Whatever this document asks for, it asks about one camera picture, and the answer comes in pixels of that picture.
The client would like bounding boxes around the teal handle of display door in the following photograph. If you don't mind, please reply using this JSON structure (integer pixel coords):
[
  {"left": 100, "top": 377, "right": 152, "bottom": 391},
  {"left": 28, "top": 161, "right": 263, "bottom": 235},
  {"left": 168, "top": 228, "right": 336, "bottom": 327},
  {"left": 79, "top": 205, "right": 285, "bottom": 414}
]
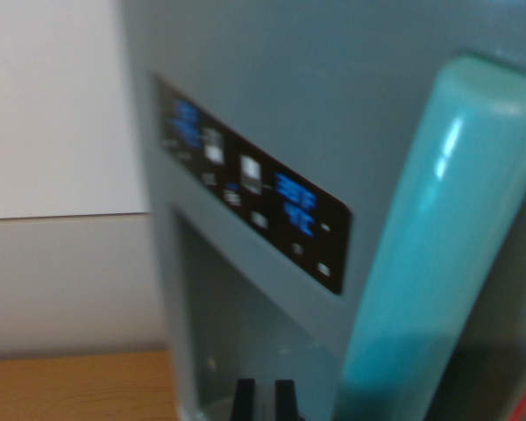
[{"left": 331, "top": 54, "right": 526, "bottom": 421}]

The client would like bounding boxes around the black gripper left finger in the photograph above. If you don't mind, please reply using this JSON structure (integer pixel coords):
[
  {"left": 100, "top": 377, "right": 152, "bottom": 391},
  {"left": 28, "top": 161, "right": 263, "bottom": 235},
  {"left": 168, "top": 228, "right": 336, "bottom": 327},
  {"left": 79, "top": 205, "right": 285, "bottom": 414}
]
[{"left": 230, "top": 378, "right": 257, "bottom": 421}]

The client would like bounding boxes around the black temperature display panel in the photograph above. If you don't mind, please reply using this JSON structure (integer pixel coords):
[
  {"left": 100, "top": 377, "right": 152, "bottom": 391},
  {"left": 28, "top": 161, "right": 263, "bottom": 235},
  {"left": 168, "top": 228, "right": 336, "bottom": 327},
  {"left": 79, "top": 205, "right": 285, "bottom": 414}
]
[{"left": 151, "top": 72, "right": 352, "bottom": 296}]

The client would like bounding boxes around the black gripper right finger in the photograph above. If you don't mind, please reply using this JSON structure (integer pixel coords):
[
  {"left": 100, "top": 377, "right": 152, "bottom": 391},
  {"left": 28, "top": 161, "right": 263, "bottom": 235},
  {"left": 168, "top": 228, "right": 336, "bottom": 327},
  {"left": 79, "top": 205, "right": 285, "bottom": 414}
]
[{"left": 274, "top": 379, "right": 300, "bottom": 421}]

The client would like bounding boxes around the grey toy refrigerator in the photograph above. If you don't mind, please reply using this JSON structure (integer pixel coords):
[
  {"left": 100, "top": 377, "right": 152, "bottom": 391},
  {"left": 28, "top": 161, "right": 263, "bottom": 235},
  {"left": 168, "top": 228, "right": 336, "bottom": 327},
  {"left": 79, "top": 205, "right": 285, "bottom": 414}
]
[{"left": 122, "top": 0, "right": 526, "bottom": 421}]

